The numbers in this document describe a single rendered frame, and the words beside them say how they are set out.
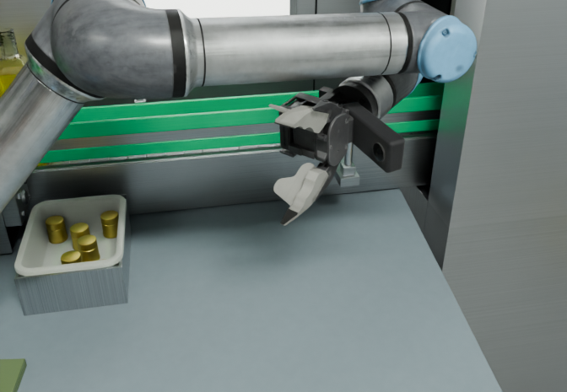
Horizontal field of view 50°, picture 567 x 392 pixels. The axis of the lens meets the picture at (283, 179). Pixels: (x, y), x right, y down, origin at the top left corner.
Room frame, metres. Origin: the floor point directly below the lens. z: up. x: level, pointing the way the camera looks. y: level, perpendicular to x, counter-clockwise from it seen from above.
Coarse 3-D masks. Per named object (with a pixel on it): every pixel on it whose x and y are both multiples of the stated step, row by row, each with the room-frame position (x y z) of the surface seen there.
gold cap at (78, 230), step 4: (76, 224) 0.95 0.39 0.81; (80, 224) 0.95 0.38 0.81; (84, 224) 0.95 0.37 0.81; (72, 228) 0.93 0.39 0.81; (76, 228) 0.93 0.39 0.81; (80, 228) 0.93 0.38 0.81; (84, 228) 0.93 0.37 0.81; (88, 228) 0.94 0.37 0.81; (72, 232) 0.92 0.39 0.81; (76, 232) 0.92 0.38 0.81; (80, 232) 0.92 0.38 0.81; (84, 232) 0.93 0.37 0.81; (88, 232) 0.93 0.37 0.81; (72, 236) 0.92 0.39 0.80; (76, 236) 0.92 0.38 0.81; (80, 236) 0.92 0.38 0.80; (72, 240) 0.93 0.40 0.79; (76, 240) 0.92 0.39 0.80; (76, 244) 0.92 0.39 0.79; (76, 248) 0.92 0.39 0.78
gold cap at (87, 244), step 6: (90, 234) 0.91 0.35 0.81; (78, 240) 0.89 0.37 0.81; (84, 240) 0.89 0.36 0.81; (90, 240) 0.89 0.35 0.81; (96, 240) 0.90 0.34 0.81; (78, 246) 0.88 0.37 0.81; (84, 246) 0.88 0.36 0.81; (90, 246) 0.88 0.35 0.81; (96, 246) 0.90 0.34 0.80; (84, 252) 0.88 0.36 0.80; (90, 252) 0.88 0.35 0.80; (96, 252) 0.89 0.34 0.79; (84, 258) 0.88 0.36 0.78; (90, 258) 0.88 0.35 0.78; (96, 258) 0.89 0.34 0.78
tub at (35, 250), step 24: (48, 216) 0.98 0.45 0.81; (72, 216) 0.98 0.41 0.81; (96, 216) 0.99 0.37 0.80; (120, 216) 0.93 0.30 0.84; (24, 240) 0.86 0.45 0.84; (48, 240) 0.95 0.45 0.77; (120, 240) 0.86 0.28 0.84; (24, 264) 0.81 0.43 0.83; (48, 264) 0.88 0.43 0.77; (72, 264) 0.79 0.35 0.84; (96, 264) 0.79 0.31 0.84
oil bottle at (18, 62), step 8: (16, 56) 1.09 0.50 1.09; (24, 56) 1.11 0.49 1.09; (0, 64) 1.07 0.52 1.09; (8, 64) 1.07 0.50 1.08; (16, 64) 1.07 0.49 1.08; (0, 72) 1.06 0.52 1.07; (8, 72) 1.07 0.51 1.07; (16, 72) 1.07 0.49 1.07; (0, 80) 1.06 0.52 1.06; (8, 80) 1.07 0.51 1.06; (0, 88) 1.06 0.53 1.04
